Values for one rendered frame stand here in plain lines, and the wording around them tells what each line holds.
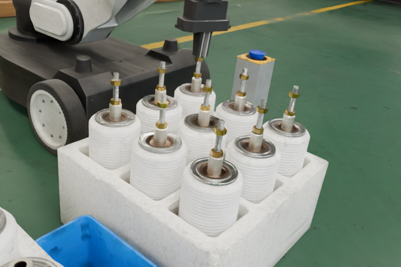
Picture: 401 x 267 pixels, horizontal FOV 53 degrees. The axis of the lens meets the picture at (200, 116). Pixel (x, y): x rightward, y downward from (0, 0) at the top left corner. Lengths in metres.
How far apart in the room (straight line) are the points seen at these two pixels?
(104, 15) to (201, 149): 0.60
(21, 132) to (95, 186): 0.56
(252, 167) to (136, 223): 0.21
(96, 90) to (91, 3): 0.29
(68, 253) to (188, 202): 0.25
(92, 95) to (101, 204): 0.38
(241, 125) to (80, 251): 0.39
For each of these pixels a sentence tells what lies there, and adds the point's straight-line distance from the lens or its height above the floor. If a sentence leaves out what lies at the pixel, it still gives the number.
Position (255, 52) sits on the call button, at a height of 0.33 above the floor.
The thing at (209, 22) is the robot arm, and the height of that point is 0.41.
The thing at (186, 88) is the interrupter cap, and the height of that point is 0.25.
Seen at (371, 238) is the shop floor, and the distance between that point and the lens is 1.02.
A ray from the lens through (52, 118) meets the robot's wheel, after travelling 1.11.
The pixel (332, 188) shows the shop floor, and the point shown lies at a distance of 1.15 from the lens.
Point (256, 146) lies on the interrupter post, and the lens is 0.70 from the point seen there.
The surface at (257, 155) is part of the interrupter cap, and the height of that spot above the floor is 0.25.
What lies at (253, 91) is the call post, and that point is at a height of 0.24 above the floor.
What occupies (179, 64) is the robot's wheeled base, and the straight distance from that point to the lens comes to 1.30.
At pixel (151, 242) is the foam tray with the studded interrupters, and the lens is 0.68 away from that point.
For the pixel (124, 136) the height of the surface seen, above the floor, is 0.24.
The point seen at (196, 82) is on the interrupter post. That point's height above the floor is 0.27.
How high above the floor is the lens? 0.59
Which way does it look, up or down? 25 degrees down
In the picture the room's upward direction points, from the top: 7 degrees clockwise
